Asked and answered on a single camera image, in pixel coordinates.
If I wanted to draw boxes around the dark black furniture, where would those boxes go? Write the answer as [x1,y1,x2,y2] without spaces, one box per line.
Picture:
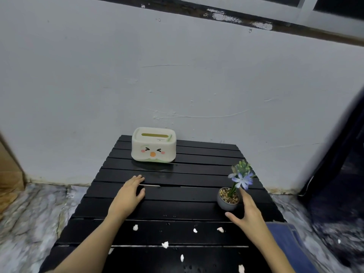
[298,87,364,268]

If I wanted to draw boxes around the person's right hand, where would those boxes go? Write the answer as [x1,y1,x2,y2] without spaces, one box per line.
[225,187,270,240]

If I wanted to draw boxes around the scattered white tissue scraps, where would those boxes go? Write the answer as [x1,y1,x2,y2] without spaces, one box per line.
[108,224,245,273]

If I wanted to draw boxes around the white tissue box with face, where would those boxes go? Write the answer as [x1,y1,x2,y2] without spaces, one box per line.
[131,127,177,163]

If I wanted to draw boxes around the person's blue jeans leg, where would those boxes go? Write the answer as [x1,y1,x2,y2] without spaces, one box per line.
[266,223,317,273]

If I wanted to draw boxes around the black window sill ledge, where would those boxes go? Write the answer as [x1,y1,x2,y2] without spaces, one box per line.
[82,0,364,47]

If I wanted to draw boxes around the person's left forearm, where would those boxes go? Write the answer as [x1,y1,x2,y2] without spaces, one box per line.
[53,211,128,273]

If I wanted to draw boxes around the grey pot with blue flower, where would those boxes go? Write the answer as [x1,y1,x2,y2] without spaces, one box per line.
[217,160,256,212]

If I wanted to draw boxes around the brown cardboard box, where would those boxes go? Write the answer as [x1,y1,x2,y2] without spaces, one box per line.
[0,133,27,220]

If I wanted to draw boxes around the person's left hand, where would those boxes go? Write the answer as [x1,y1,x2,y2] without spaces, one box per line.
[108,175,146,222]

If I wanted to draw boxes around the person's right forearm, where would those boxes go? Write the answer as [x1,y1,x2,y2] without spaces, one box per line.
[250,231,297,273]

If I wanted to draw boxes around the white window frame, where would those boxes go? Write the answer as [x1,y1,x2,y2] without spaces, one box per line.
[171,0,364,38]

